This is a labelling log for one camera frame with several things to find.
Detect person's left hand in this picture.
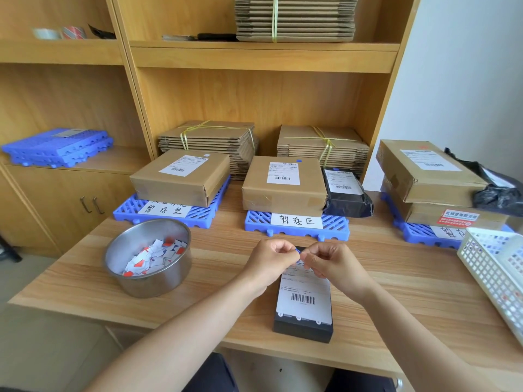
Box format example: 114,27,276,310
244,238,303,291

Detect person's right hand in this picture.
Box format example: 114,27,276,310
300,242,370,300

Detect white shipping label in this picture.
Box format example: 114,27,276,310
276,246,332,326

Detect person's left forearm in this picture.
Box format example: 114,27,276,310
84,273,270,392

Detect person's right forearm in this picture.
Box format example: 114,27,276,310
351,277,516,392

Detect white handwritten paper sign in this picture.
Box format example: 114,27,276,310
270,213,324,230
430,225,470,241
138,200,193,219

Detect blue plastic pallet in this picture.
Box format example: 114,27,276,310
244,210,350,244
380,191,516,250
113,174,232,229

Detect labelled cardboard parcel box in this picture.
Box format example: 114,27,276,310
375,139,489,208
241,155,329,217
129,149,231,208

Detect black poly mailer parcel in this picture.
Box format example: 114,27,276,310
321,167,374,219

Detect black rectangular box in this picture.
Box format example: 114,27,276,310
272,246,334,344

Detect cardboard box with red sticker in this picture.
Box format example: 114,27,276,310
382,175,510,231

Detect pile of paper scraps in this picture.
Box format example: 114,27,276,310
122,237,188,278

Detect round steel bowl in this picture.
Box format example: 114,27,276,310
102,218,193,299

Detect person's dark trousers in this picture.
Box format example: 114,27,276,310
182,352,398,392

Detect wooden shelf unit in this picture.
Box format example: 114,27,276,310
0,0,422,258

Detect white plastic basket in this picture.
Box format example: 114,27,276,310
456,227,523,348

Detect stack of labels in basket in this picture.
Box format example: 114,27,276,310
476,232,523,282

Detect black plastic bag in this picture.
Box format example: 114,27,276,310
444,148,523,218

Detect stack of blue pallets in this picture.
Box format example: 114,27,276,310
1,127,114,169

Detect black chair base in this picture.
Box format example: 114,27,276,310
0,234,23,264

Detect black crumpled packet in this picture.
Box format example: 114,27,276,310
87,24,117,40

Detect strapped bundle of flat cartons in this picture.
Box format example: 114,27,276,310
276,124,371,179
235,0,359,43
158,120,259,181

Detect black handled knife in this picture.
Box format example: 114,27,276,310
162,33,239,42

